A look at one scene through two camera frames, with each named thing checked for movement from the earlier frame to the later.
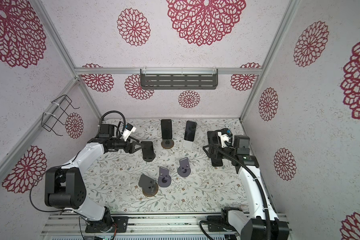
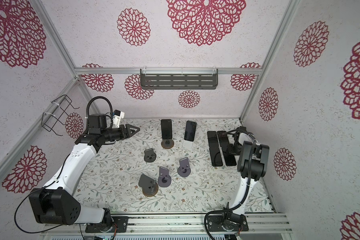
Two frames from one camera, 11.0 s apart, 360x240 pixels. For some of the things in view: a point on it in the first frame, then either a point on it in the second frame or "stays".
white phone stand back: [187, 144] stays
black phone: [216, 162] stays
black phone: [213, 138] stays
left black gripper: [132, 149] -> [128, 133]
